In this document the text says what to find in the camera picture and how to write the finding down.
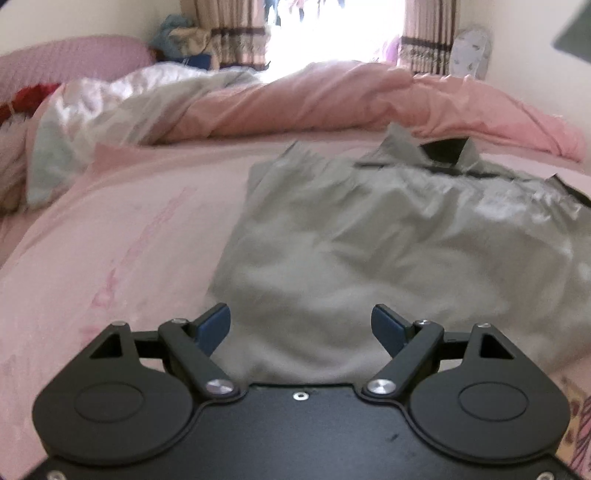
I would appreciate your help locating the purple cloth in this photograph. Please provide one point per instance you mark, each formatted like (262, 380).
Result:
(385, 50)

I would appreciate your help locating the dark blue box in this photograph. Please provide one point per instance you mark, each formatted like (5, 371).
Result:
(198, 61)

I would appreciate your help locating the white patterned pillow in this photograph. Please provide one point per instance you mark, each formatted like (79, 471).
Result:
(471, 50)

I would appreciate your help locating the pile of blue and beige clothes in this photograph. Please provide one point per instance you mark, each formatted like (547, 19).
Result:
(178, 39)

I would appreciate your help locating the white quilt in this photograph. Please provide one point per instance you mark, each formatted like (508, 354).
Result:
(106, 115)

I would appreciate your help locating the dark grey object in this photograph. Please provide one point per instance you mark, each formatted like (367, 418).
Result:
(577, 27)

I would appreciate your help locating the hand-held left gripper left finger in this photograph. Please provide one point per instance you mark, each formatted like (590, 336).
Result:
(213, 328)

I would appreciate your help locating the pile of red and pale clothes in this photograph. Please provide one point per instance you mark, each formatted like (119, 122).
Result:
(23, 104)

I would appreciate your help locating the pink printed blanket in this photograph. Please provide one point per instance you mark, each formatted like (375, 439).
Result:
(120, 240)

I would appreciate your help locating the pink duvet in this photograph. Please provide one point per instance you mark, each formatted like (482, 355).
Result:
(332, 99)

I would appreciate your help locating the pink quilted headboard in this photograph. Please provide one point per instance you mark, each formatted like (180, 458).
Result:
(64, 60)

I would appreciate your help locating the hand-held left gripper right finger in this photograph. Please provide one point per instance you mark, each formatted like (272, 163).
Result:
(387, 328)

